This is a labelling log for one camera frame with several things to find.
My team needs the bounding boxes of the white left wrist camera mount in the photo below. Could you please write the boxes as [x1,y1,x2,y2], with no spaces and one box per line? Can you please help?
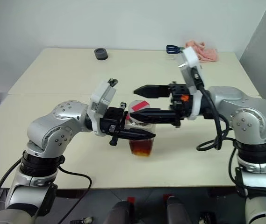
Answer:
[86,80,117,136]

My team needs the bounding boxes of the blue handled scissors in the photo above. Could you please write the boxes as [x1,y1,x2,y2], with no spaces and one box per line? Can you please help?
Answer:
[166,44,185,55]

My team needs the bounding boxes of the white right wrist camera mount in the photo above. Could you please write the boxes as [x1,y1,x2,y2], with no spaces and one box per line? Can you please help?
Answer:
[178,46,205,121]

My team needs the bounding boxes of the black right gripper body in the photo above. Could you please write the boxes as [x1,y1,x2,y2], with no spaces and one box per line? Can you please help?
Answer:
[168,82,194,128]

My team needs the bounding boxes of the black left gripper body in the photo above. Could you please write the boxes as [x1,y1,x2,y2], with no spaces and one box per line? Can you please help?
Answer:
[99,106,129,147]

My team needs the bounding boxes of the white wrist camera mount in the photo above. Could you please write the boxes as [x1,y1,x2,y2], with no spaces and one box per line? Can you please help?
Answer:
[86,80,117,136]
[178,46,205,121]

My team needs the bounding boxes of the pink cloth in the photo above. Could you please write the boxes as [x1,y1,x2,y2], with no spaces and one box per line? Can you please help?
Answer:
[185,41,218,63]

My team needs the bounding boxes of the small black white device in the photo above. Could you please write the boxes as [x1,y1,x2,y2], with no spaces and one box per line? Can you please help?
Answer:
[71,216,94,224]

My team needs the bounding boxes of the clear bottle with red label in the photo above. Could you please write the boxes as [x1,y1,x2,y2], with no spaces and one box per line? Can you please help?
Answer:
[127,99,157,157]

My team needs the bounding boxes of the dark rounded shape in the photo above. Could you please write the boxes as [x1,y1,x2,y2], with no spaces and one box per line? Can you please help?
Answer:
[163,193,192,224]
[106,197,136,224]

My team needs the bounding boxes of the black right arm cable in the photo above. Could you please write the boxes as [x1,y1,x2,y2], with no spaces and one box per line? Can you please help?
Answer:
[192,70,248,199]

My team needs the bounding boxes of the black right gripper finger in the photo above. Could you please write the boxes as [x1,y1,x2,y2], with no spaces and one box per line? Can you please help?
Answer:
[132,84,171,99]
[129,108,178,126]

